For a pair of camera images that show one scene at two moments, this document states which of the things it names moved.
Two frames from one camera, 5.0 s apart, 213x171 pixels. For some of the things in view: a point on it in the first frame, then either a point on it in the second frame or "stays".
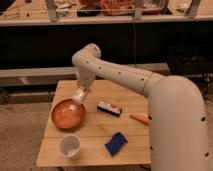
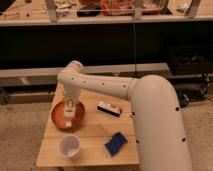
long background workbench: [69, 12] stays
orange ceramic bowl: [68, 114] stays
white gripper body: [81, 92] to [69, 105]
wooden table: [108, 134] stays
